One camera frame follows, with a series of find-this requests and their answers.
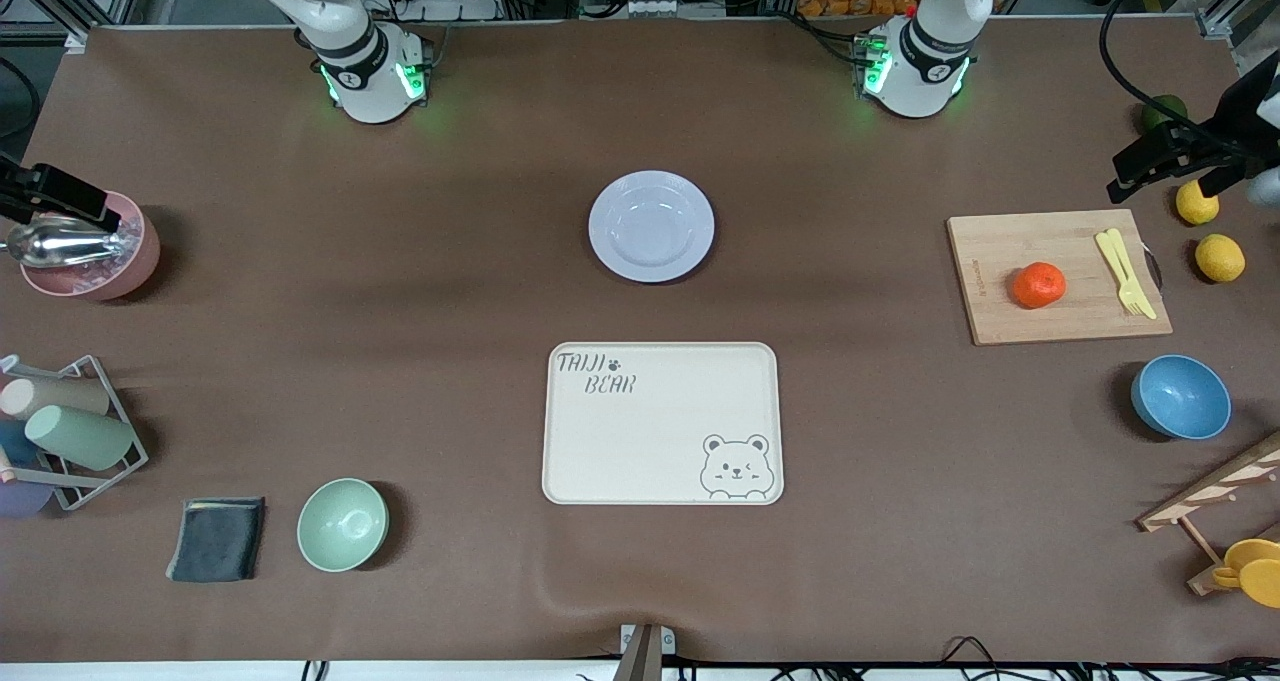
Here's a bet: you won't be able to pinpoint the orange mandarin fruit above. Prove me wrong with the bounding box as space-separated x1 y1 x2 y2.
1012 262 1067 310

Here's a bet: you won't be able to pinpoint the pale lavender round plate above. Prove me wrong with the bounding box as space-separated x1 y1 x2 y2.
588 170 716 283

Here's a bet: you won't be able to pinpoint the yellow lemon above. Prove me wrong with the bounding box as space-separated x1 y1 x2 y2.
1196 234 1247 283
1176 181 1221 226

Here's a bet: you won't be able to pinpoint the shiny metal scoop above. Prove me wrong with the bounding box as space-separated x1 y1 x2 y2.
5 214 127 269

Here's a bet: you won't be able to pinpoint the green lime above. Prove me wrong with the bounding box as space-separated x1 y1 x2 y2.
1142 95 1189 133

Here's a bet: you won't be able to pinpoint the clear ice cubes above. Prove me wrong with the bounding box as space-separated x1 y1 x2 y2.
95 213 143 264

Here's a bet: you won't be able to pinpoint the pink bowl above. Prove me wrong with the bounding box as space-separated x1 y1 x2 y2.
20 191 161 303

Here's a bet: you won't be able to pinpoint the yellow plastic fork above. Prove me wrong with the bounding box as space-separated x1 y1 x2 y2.
1094 231 1144 318

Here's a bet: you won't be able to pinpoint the yellow plastic knife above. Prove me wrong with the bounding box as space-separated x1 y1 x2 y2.
1108 227 1159 321

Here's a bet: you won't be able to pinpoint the bamboo cutting board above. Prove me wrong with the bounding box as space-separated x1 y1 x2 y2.
947 209 1173 347

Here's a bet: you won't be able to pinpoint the beige cup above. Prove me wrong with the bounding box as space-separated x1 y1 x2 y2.
0 377 111 421

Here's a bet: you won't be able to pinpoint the blue bowl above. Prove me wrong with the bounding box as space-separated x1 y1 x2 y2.
1131 355 1233 441

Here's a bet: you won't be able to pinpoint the mint green cup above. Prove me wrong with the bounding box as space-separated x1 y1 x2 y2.
25 405 136 472

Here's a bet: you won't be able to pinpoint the blue cup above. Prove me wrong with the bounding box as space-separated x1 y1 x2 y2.
0 421 42 468

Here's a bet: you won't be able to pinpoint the purple cup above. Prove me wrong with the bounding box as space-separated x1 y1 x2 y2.
0 481 56 519

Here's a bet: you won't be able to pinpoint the wooden peg drying rack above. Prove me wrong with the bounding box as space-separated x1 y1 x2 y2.
1137 431 1280 598

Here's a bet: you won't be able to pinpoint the dark grey folded cloth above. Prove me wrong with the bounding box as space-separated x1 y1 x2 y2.
166 497 266 584

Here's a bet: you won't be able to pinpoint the yellow cup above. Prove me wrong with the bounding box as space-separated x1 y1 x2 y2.
1212 538 1280 610

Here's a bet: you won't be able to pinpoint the light green bowl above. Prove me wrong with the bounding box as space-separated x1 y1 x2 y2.
297 478 389 573

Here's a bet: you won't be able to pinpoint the cream tray with bear print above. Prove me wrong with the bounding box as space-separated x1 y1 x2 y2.
542 342 784 506

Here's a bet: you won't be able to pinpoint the aluminium frame profile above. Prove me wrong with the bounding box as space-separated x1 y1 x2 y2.
1170 0 1280 44
0 0 153 55

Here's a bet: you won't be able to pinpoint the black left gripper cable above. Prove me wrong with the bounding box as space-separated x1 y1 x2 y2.
1098 0 1241 157

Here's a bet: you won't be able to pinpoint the grey wire cup rack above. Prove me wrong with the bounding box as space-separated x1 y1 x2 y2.
0 354 150 512

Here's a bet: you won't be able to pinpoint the black cables at table edge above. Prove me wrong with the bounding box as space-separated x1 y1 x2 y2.
935 636 1280 681

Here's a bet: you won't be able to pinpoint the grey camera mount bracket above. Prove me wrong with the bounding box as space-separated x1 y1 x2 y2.
613 623 677 681

